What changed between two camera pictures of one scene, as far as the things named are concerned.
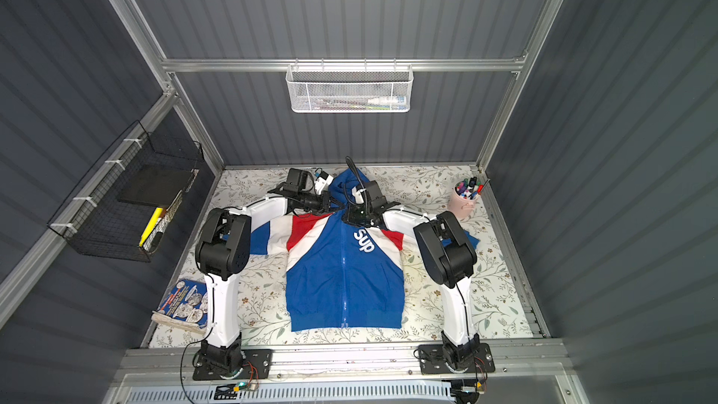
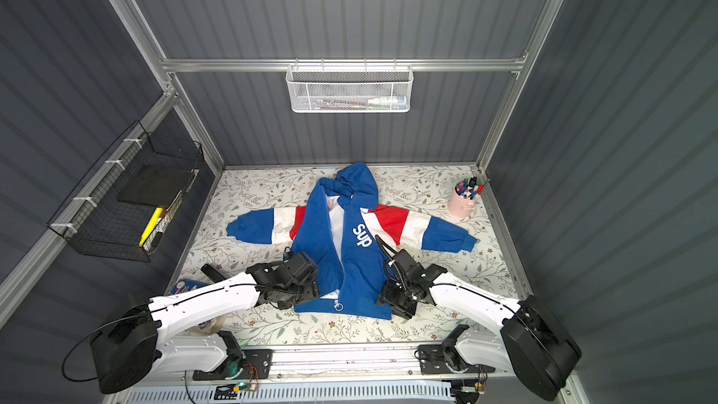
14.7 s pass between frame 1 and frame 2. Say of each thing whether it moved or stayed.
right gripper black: moved
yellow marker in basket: stayed
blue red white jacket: moved
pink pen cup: stayed
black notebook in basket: stayed
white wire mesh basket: stayed
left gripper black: moved
